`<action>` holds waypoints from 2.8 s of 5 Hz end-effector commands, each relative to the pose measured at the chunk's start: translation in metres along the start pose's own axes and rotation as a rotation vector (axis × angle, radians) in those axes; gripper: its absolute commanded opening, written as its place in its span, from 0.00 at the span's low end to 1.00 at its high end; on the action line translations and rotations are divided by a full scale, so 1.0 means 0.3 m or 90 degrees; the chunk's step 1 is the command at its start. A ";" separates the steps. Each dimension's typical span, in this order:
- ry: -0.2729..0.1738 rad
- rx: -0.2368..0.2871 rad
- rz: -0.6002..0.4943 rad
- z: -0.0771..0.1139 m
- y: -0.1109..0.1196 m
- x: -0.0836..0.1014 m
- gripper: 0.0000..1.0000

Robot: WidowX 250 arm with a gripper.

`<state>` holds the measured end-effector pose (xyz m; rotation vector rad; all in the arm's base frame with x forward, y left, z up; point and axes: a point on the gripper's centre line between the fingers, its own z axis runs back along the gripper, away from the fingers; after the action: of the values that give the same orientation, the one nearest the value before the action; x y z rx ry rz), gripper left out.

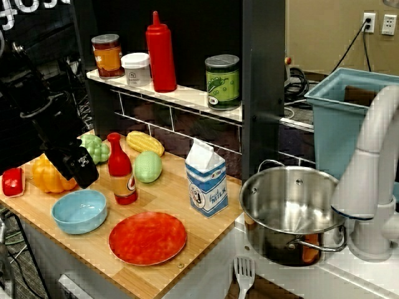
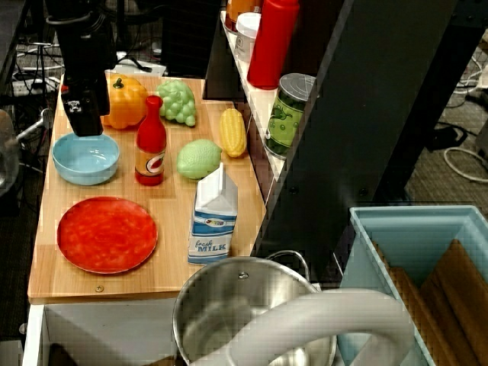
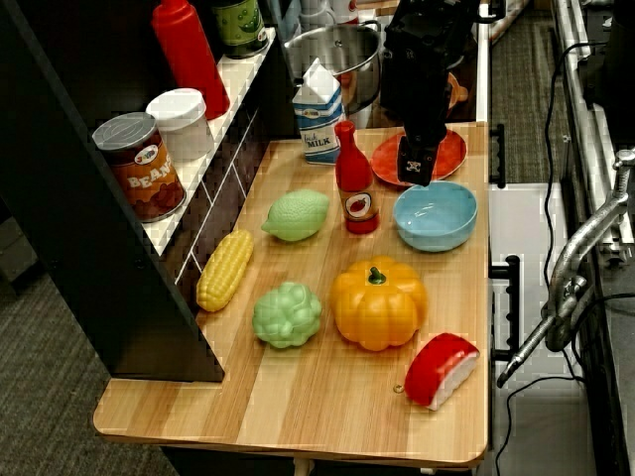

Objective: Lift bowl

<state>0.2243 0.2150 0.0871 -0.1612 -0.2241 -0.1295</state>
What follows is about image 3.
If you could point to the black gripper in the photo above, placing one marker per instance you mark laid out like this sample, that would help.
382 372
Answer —
424 126

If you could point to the light blue bowl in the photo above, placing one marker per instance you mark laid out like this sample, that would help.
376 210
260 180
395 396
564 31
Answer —
436 218

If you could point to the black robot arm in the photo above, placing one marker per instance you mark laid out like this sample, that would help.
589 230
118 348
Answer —
421 54

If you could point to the orange red plate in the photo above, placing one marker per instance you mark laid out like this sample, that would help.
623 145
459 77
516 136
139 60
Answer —
452 151

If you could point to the red toy ketchup bottle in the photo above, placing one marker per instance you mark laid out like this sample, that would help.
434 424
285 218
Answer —
354 173

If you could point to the small orange plastic toy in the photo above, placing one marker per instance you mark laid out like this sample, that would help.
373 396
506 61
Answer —
457 91

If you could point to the toy milk carton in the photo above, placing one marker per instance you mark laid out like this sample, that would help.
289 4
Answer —
317 124

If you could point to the stainless steel pot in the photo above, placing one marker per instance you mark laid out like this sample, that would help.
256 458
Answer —
357 64

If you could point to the green toy lime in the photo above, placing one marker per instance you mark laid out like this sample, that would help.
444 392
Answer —
296 214

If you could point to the yellow bell pepper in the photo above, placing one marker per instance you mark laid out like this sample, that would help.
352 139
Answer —
379 310

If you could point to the white toy faucet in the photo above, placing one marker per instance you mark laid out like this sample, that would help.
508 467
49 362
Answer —
342 10

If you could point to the green grapes toy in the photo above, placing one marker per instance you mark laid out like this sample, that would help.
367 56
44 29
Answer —
287 315

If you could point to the white kitchen shelf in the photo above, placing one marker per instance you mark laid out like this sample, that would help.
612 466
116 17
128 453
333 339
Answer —
233 79

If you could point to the red white toy cheese wedge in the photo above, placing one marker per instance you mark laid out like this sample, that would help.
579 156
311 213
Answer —
436 369

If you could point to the yellow toy corn cob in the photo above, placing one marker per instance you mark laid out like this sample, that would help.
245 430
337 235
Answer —
224 272

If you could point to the green toy peas can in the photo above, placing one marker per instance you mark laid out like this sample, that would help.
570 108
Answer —
240 27

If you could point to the white lidded jar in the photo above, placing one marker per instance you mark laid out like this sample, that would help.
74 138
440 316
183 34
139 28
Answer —
181 124

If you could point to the red squeeze bottle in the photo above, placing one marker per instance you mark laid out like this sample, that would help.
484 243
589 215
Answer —
191 54

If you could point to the orange jam jar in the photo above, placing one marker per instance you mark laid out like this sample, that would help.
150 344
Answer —
144 173

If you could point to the black toy kitchen cabinet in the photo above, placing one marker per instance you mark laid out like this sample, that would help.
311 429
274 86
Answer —
74 208

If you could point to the aluminium frame rail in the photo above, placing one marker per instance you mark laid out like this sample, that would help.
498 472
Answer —
578 99

